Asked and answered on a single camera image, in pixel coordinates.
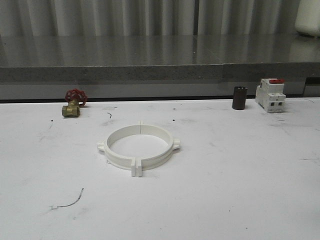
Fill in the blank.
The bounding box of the white half pipe clamp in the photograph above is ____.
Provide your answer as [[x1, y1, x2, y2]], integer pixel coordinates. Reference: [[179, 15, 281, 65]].
[[97, 121, 143, 177]]

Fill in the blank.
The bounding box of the dark brown pipe coupling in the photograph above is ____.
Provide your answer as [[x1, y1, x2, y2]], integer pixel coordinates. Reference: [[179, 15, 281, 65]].
[[232, 86, 248, 110]]

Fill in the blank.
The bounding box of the brass valve red handwheel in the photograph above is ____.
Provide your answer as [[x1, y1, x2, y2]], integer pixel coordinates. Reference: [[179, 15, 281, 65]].
[[61, 88, 88, 118]]

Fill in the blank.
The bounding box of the grey stone counter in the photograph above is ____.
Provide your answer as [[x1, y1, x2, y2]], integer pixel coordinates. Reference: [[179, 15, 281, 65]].
[[0, 33, 320, 102]]

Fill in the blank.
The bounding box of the white container on counter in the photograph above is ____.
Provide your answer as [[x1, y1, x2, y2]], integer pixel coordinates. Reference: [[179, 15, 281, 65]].
[[294, 0, 320, 37]]

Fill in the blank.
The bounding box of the white circuit breaker red switch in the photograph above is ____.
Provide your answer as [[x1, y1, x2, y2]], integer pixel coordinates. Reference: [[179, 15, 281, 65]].
[[255, 78, 286, 113]]

